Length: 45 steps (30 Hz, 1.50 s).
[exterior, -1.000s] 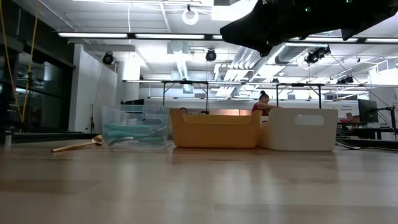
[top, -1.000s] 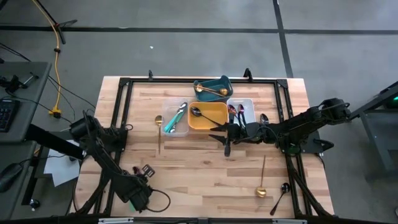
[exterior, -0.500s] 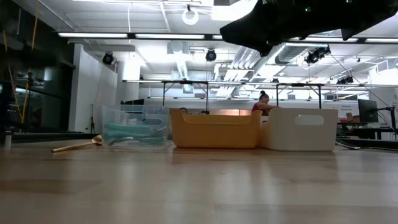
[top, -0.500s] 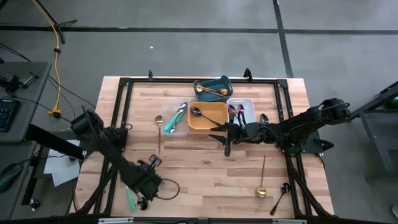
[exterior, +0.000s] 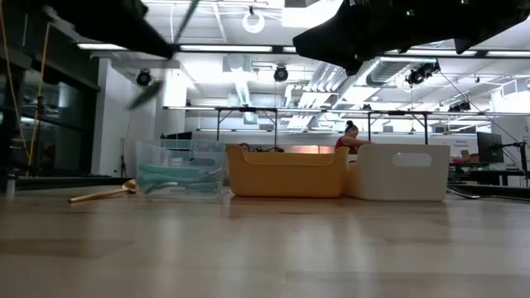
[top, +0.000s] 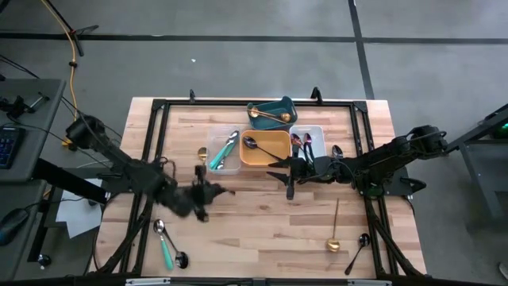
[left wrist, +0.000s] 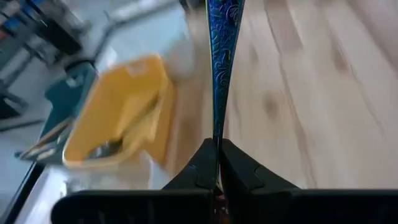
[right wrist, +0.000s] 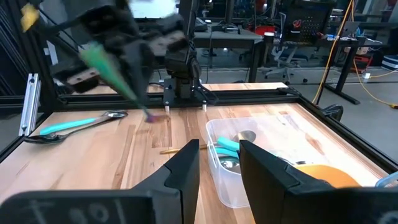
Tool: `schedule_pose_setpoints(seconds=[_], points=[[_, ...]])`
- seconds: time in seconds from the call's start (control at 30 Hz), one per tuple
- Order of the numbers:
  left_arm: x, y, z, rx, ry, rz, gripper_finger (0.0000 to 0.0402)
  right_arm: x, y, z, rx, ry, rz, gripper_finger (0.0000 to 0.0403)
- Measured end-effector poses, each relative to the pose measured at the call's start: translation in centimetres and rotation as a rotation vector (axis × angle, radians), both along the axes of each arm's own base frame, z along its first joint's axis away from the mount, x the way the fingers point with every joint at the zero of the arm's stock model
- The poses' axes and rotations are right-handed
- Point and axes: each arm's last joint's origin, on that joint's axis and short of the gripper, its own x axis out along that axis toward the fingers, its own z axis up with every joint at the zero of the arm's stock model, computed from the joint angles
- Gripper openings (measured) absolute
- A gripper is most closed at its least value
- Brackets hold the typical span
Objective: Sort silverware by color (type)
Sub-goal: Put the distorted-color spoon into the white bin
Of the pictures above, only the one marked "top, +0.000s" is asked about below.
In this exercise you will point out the black spoon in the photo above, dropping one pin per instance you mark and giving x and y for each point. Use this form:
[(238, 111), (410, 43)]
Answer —
[(363, 239), (182, 259), (250, 142)]

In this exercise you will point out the white plastic bin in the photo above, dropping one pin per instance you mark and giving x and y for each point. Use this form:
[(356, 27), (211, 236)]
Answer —
[(319, 139)]

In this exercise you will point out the clear plastic bin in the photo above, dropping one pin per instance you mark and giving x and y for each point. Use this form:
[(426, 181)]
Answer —
[(214, 137)]

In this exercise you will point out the grey side desk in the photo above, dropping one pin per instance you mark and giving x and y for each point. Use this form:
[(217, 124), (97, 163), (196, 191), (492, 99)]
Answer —
[(39, 131), (20, 258)]

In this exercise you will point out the black aluminium rig frame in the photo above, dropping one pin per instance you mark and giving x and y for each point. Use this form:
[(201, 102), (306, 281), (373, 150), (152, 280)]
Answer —
[(329, 103)]

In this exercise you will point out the white paper sheets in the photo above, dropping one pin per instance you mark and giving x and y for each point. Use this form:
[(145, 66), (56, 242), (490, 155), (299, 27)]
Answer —
[(79, 218)]

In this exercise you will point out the black clamp bracket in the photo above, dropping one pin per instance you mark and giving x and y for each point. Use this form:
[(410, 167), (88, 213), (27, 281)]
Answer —
[(191, 96), (316, 95)]

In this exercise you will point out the silver bracket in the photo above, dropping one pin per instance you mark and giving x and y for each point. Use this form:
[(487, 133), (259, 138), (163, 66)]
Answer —
[(147, 281), (369, 283)]

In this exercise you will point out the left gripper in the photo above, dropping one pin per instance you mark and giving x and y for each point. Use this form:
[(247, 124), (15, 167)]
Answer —
[(194, 198)]

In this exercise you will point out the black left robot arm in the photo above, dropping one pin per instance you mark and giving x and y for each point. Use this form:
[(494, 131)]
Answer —
[(119, 159)]

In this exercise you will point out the black round caster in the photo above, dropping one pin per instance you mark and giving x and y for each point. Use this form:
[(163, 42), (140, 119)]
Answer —
[(43, 260)]

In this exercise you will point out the orange plastic bin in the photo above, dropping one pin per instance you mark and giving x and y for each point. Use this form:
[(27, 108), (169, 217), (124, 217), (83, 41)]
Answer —
[(274, 139)]

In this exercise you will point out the black desk clamp tool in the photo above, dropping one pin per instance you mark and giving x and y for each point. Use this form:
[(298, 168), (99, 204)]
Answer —
[(18, 106)]

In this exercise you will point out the black equipment cart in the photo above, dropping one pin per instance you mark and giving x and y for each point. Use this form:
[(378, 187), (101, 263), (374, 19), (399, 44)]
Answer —
[(482, 131)]

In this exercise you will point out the black backlit keyboard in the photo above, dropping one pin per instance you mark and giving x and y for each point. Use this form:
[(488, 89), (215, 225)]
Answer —
[(10, 147)]

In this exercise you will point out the teal plastic bin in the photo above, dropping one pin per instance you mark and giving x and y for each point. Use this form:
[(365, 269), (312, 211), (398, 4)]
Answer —
[(262, 124)]

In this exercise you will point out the black support beam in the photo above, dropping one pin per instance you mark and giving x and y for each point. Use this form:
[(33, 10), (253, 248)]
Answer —
[(63, 180)]

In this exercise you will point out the black tripod stand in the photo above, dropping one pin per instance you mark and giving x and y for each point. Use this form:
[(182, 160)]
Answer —
[(85, 29)]

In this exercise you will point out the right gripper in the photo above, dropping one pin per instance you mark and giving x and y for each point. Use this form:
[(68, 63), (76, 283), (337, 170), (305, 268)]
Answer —
[(317, 171)]

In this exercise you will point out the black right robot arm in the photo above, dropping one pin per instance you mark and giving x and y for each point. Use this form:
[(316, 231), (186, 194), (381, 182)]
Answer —
[(389, 159)]

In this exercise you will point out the black computer mouse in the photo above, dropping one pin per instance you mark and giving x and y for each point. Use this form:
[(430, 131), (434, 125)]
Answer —
[(12, 224)]

